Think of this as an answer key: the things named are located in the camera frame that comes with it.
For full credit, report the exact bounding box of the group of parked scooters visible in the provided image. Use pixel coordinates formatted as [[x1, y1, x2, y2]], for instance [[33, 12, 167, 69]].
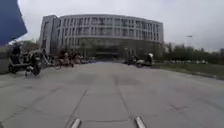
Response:
[[123, 52, 155, 69]]

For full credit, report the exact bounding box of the large curved grey building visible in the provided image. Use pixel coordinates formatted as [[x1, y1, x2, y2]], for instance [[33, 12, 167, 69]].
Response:
[[38, 13, 165, 62]]

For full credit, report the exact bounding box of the robot's own part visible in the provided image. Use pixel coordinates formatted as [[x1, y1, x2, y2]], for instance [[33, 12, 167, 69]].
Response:
[[134, 116, 147, 128], [70, 118, 82, 128]]

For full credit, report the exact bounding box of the row of trees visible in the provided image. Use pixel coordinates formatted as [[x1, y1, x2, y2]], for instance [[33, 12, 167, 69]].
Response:
[[162, 42, 224, 65]]

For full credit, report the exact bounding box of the row of parked scooters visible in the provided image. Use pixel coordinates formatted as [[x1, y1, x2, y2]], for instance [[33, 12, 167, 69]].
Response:
[[7, 41, 82, 78]]

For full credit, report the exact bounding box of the blue canopy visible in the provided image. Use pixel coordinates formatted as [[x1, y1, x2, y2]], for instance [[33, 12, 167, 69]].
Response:
[[0, 0, 29, 47]]

